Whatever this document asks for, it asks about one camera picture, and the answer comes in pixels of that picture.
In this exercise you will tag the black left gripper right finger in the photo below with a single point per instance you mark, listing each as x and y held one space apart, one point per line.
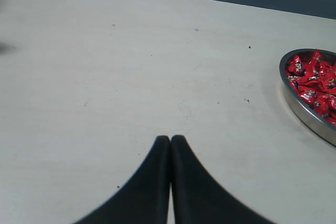
198 197

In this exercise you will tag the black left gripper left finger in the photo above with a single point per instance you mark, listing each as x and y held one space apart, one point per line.
144 198

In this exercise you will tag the pile of red candies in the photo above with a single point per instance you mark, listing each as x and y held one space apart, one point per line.
312 76

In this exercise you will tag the round steel plate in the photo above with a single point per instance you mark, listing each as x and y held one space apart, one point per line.
307 115

